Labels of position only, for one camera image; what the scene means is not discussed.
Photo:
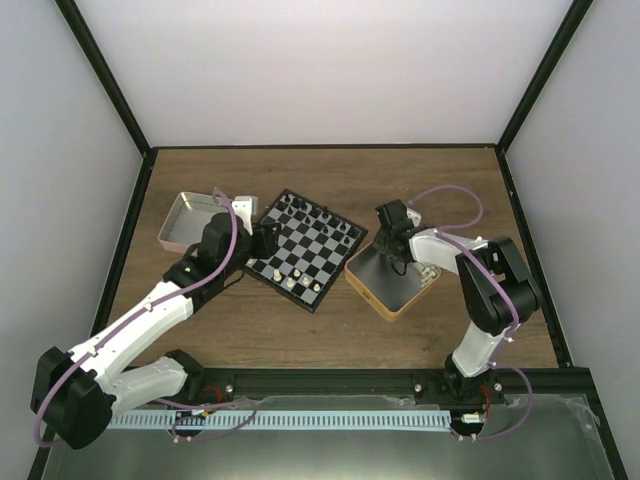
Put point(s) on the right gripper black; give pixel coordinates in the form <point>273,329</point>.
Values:
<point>380,246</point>

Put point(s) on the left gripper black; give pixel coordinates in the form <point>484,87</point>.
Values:
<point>268,242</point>

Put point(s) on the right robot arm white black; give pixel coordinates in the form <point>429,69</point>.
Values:
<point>498,288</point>

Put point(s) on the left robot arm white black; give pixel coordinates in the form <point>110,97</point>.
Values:
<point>77,393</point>

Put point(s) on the white chess pawns in tin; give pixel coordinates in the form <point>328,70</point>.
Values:
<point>427,273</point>

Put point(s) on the black white chess board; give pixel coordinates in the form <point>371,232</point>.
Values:
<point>314,240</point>

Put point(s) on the yellow metal tin box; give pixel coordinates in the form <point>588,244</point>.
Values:
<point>391,288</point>

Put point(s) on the pink metal tin tray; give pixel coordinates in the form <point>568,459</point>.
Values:
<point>186,220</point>

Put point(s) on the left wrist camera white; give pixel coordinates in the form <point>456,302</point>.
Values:
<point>246,207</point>

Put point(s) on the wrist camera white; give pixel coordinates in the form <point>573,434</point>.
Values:
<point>246,207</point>
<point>415,218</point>

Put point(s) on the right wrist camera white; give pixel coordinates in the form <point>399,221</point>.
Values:
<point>415,218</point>

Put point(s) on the black mounting rail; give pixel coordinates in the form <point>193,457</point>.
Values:
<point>427,386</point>

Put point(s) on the light blue slotted cable duct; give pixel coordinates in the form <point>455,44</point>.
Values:
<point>393,420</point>

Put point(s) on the black enclosure frame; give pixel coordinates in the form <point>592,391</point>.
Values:
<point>568,27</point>

